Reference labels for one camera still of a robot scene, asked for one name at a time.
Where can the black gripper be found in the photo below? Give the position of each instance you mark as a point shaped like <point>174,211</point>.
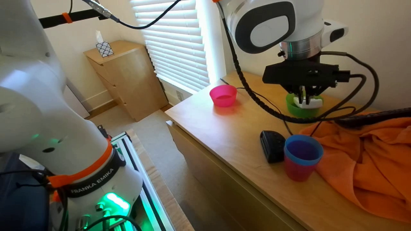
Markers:
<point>308,75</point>

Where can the blue and red cup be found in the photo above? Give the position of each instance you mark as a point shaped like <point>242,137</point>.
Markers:
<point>301,161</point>

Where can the green bowl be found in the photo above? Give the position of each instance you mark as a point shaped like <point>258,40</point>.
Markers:
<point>299,112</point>

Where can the black computer mouse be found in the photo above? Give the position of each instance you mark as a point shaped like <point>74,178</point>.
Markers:
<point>272,147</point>

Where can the pink bowl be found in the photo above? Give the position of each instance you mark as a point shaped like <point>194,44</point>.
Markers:
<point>223,97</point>

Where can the orange cloth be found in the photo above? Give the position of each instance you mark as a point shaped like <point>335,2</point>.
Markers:
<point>372,162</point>

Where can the wooden dresser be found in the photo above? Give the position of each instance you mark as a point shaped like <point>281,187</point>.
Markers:
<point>213,184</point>

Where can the white window blind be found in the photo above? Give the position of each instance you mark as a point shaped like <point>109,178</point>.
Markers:
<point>174,43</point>

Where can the small wooden cabinet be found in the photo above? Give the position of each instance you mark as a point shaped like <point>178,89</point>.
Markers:
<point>128,81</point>

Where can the patterned tissue box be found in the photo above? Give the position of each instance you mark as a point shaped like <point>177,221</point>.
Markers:
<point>104,49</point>

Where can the black pole with orange tape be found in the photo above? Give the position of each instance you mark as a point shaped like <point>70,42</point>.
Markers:
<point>77,16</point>

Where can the white window frame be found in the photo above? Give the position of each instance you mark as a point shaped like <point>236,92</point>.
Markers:
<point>211,43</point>

